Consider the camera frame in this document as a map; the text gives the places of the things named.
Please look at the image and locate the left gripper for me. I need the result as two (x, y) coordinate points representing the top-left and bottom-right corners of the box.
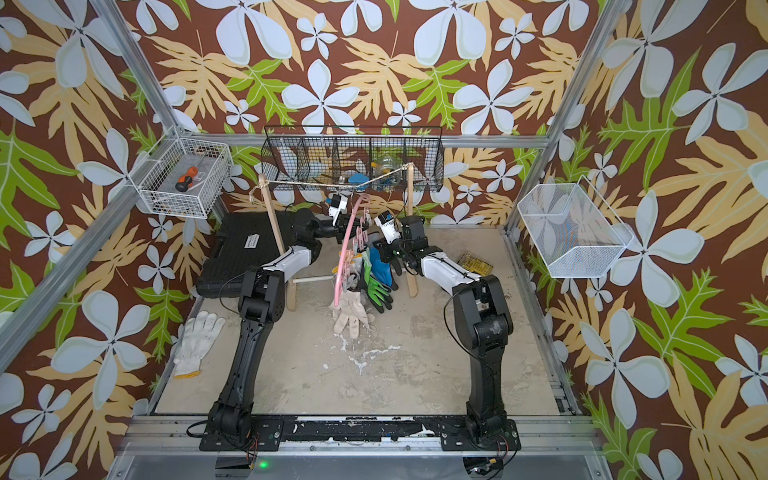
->
(312, 216), (368, 248)

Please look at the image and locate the pink clip hanger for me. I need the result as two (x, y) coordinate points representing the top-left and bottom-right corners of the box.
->
(333, 193), (370, 307)

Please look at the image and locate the blue rubber glove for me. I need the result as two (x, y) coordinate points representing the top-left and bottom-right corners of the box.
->
(368, 244), (398, 291)

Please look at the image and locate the green rubber glove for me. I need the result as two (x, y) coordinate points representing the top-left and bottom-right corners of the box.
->
(360, 259), (393, 313)

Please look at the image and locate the white cotton glove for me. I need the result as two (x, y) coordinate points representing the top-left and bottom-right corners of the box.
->
(342, 253), (364, 291)

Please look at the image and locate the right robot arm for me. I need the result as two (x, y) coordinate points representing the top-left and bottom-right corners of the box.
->
(377, 215), (517, 450)

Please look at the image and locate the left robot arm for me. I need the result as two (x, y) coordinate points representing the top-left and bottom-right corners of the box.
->
(201, 209), (355, 451)

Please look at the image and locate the blue object in basket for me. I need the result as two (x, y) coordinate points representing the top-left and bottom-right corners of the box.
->
(347, 173), (370, 192)

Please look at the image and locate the yellow drill bit box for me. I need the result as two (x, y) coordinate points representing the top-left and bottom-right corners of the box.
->
(458, 253), (493, 277)

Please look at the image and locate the clear bottle in basket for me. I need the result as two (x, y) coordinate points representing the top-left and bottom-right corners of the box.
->
(374, 154), (402, 182)

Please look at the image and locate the black plastic tool case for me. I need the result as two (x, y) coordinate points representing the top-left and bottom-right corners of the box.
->
(196, 212), (311, 300)

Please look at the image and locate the orange black screwdriver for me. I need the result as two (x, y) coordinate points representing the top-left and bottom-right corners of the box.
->
(175, 167), (199, 193)

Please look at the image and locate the white mesh basket right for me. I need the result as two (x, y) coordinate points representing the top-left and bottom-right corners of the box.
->
(517, 177), (634, 279)

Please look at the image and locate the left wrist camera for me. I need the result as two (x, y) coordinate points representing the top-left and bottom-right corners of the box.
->
(326, 193), (349, 226)

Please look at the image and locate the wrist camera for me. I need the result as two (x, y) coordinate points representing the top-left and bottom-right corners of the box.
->
(374, 211), (401, 244)
(326, 193), (349, 226)

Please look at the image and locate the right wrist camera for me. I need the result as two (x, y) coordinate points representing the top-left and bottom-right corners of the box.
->
(374, 211), (401, 244)

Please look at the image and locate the black wire basket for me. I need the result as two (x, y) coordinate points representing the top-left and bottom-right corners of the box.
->
(260, 126), (445, 192)

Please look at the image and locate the wooden drying rack frame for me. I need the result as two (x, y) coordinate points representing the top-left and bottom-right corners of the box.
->
(248, 161), (420, 312)

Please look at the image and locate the white wire basket left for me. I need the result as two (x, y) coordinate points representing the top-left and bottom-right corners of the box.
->
(130, 128), (233, 219)

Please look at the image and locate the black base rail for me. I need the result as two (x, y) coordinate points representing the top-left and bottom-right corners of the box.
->
(192, 415), (521, 453)

